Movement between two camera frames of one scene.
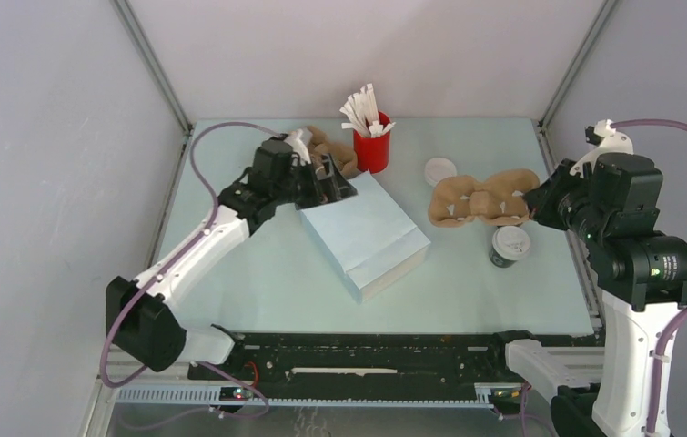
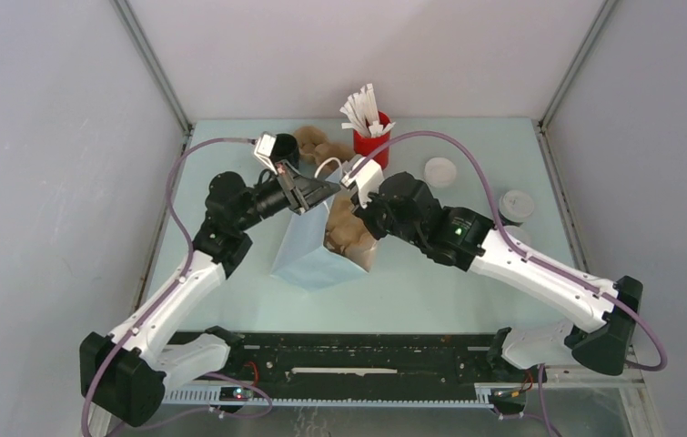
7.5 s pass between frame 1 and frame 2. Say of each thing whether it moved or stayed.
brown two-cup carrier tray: moved
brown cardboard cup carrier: stayed
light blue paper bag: moved
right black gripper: moved
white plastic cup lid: stayed
